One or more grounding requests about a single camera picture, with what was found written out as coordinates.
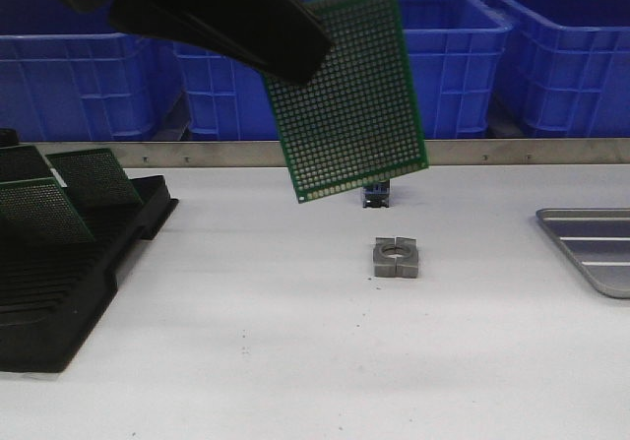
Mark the black slotted board rack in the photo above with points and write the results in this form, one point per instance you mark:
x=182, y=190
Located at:
x=53, y=296

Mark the silver metal tray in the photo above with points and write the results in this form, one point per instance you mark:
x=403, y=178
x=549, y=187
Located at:
x=595, y=241

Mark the grey metal clamp block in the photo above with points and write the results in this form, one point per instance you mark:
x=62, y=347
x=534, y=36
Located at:
x=395, y=257

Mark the blue plastic crate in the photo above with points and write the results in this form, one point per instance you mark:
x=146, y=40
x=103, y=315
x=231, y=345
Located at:
x=454, y=48
x=565, y=69
x=69, y=76

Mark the blue plastic crate left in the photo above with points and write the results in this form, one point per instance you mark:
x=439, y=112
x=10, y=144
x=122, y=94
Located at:
x=69, y=76

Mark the green circuit board rear rack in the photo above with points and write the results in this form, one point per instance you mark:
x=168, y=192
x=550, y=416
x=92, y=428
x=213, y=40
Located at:
x=23, y=162

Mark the green circuit board in rack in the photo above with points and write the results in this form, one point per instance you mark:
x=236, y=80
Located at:
x=95, y=178

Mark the blue plastic crate right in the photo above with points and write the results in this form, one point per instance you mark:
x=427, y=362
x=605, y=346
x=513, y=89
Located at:
x=565, y=69

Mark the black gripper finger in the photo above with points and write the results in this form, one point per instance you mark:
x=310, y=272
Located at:
x=281, y=38

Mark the green circuit board front rack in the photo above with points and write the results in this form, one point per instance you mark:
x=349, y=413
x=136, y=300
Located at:
x=40, y=213

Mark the green perforated circuit board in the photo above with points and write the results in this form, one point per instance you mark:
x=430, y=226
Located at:
x=357, y=121

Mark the metal table edge rail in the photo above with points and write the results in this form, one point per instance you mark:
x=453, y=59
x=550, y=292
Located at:
x=440, y=152

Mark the green circuit board rack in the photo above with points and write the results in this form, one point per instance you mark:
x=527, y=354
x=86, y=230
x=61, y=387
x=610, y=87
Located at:
x=23, y=162
x=40, y=213

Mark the blue plastic crate centre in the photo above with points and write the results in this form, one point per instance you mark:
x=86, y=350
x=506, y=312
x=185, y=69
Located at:
x=454, y=48

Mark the red emergency stop button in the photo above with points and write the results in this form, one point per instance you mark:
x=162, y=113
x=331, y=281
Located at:
x=376, y=195

